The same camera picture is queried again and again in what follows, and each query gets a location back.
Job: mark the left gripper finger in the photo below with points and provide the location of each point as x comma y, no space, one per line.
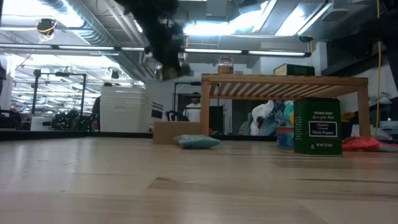
179,46
163,49

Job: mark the cork-lid glass spice jar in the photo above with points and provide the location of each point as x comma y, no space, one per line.
225,67

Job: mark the dark green spice tin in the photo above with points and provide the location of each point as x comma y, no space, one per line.
295,70
317,127

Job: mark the wooden slatted shelf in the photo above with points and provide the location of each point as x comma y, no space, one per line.
280,81

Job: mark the person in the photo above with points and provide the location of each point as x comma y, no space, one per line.
193,113

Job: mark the white stacked storage bins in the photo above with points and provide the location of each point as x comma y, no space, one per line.
124,109

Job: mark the long ceiling light bar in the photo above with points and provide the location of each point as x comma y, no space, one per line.
87,48

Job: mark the brown cardboard box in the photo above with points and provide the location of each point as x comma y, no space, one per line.
169,132

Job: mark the blue snack bag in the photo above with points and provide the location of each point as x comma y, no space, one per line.
197,141

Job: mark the pile of clothes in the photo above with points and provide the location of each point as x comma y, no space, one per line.
264,115

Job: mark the black round ceiling device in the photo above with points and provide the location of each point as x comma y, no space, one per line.
46,25

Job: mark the blue tuna can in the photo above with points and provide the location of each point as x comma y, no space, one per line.
284,138

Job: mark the small white box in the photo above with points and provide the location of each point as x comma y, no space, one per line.
41,124

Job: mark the orange candy wrapper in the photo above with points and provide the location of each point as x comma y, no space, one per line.
360,143

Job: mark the black gantry frame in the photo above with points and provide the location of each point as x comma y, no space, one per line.
59,74

